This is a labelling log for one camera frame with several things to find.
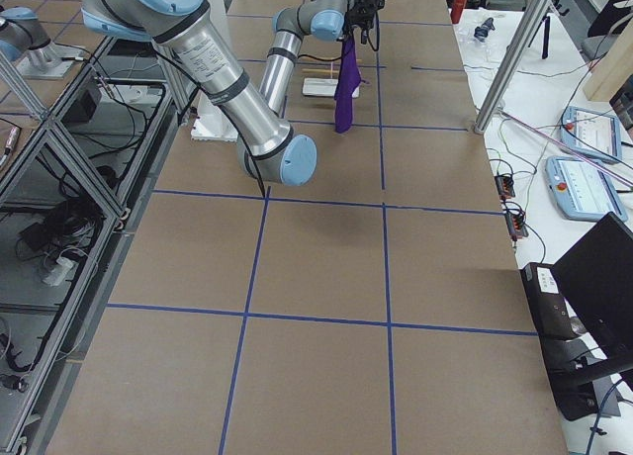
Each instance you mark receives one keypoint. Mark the blue teach pendant near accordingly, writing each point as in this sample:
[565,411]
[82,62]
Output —
[581,191]

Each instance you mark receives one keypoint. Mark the folded dark blue umbrella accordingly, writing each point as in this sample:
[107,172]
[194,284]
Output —
[482,31]

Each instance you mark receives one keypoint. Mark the blue teach pendant far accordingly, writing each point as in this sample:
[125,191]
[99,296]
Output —
[592,134]

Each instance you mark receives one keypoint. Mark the black power strip left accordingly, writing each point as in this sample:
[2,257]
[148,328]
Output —
[505,186]

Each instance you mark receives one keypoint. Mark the black box with label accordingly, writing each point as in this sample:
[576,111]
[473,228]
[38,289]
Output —
[547,305]

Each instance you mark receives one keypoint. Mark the purple microfiber towel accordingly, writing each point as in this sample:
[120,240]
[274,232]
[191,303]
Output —
[349,80]

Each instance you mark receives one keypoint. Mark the grey aluminium frame post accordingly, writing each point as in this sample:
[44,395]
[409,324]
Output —
[525,31]

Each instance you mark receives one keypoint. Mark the red cylinder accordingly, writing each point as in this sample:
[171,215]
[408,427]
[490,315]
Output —
[456,10]

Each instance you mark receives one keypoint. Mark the black power strip right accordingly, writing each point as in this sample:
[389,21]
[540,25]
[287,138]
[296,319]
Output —
[515,222]

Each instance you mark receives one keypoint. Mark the black power strip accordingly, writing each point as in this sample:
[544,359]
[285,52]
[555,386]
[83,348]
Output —
[515,222]
[505,186]

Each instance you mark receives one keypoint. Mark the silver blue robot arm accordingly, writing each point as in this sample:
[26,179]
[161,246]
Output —
[268,148]

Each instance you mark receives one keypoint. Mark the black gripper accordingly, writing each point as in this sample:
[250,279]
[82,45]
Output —
[357,16]

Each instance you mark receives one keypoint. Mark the blue teach pendant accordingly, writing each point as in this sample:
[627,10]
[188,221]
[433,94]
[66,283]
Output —
[592,134]
[581,191]

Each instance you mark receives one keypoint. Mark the black monitor on stand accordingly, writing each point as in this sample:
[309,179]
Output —
[595,278]

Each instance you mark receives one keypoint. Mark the white wood towel rack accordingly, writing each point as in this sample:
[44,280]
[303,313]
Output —
[321,81]

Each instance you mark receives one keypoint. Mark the grey robot arm background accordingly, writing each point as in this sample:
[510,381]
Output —
[25,40]

